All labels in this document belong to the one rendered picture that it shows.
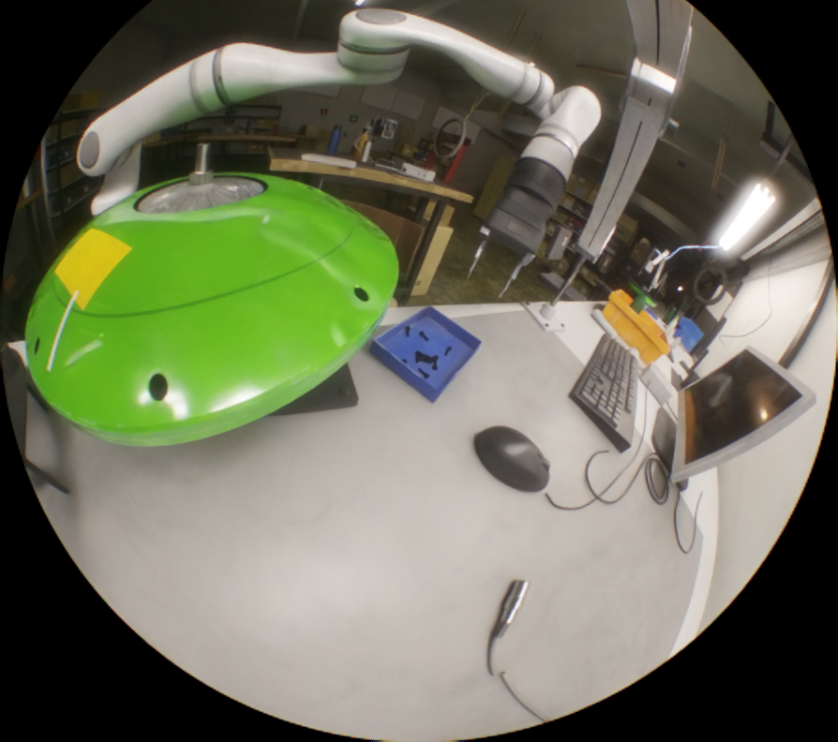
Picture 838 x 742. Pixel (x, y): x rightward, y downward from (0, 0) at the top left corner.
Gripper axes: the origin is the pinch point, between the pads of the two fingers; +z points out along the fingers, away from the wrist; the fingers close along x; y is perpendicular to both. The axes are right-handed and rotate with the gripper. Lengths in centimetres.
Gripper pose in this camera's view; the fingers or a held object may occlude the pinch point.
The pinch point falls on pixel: (484, 287)
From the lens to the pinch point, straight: 34.6
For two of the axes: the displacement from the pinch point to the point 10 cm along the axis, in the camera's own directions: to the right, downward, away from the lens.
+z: -4.8, 8.7, 1.6
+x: 8.6, 5.0, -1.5
